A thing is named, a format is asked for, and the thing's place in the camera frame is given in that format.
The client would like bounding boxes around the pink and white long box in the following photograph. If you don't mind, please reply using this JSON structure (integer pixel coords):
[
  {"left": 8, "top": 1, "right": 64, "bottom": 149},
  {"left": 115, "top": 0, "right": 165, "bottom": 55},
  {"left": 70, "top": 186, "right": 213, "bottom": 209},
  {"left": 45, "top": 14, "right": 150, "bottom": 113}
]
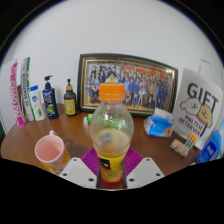
[{"left": 9, "top": 61, "right": 27, "bottom": 129}]

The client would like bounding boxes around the blue detergent bottle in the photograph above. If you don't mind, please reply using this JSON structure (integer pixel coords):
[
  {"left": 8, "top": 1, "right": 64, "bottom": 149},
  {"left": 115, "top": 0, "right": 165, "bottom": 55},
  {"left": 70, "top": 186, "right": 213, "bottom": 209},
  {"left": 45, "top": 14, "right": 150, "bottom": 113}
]
[{"left": 195, "top": 119, "right": 224, "bottom": 164}]

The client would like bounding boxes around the orange-capped juice bottle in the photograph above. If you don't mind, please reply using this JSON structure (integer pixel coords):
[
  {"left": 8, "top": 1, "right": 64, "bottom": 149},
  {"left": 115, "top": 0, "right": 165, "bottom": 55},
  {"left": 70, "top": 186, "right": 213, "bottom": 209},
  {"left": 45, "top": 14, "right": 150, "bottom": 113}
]
[{"left": 89, "top": 82, "right": 135, "bottom": 183}]

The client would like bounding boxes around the dark blue pump bottle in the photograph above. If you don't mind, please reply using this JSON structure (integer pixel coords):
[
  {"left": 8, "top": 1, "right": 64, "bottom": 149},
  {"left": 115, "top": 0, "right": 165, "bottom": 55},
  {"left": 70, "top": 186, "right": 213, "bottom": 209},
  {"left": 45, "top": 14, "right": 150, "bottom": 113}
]
[{"left": 41, "top": 75, "right": 60, "bottom": 120}]

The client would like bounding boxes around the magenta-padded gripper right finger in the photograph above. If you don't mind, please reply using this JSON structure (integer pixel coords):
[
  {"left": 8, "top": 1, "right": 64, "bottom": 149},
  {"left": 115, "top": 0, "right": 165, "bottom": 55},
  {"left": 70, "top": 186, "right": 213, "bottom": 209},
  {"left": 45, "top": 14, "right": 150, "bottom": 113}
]
[{"left": 122, "top": 147, "right": 166, "bottom": 190}]

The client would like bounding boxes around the orange-tipped white stick pack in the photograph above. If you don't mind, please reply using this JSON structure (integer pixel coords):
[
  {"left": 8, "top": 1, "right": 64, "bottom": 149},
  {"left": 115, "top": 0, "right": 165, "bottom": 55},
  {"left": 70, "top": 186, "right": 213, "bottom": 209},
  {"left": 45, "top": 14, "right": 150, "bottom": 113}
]
[{"left": 184, "top": 133, "right": 198, "bottom": 150}]

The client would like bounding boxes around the white paper gift bag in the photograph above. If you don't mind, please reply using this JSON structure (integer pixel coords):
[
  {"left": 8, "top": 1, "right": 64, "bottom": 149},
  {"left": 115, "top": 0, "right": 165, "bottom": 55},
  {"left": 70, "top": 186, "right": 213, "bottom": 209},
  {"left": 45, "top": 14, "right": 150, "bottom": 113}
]
[{"left": 171, "top": 59, "right": 224, "bottom": 150}]

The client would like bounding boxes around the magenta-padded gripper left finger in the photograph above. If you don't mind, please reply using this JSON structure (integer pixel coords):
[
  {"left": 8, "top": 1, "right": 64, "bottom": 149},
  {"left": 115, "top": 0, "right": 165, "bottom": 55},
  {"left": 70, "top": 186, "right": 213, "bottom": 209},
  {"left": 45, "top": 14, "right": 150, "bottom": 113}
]
[{"left": 59, "top": 147, "right": 103, "bottom": 190}]

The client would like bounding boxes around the pink and yellow mug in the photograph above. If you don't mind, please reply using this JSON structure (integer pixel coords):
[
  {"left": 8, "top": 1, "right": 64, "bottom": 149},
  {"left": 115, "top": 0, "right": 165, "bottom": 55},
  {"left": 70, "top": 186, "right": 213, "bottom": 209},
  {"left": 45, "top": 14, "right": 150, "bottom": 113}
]
[{"left": 34, "top": 129, "right": 72, "bottom": 175}]

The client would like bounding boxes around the framed group photo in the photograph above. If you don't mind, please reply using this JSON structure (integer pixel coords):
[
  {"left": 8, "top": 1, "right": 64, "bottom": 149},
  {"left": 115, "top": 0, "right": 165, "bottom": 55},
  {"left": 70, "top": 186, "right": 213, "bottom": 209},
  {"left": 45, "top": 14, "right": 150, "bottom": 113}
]
[{"left": 76, "top": 53, "right": 179, "bottom": 118}]

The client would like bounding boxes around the white shampoo bottle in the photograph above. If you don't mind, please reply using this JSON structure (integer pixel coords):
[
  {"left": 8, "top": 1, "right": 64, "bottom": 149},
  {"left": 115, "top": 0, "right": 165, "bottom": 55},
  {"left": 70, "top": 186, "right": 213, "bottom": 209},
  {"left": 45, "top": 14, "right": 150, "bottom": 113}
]
[{"left": 28, "top": 84, "right": 48, "bottom": 122}]

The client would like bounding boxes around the brown pump bottle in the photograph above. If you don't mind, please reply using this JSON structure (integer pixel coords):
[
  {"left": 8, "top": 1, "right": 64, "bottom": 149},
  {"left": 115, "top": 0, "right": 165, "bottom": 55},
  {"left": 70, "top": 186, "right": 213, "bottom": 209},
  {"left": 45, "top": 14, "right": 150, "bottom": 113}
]
[{"left": 63, "top": 78, "right": 78, "bottom": 117}]

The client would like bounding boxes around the white and green long box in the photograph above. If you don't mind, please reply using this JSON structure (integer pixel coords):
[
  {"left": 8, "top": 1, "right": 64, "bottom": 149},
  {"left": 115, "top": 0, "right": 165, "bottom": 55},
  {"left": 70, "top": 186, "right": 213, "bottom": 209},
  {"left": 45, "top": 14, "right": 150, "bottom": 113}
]
[{"left": 20, "top": 56, "right": 36, "bottom": 122}]

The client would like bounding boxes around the blue tissue pack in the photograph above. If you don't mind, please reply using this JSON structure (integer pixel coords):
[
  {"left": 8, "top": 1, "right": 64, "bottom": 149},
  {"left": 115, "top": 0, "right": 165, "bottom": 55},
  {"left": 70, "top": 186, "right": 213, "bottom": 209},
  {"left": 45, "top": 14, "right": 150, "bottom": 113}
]
[{"left": 143, "top": 107, "right": 176, "bottom": 139}]

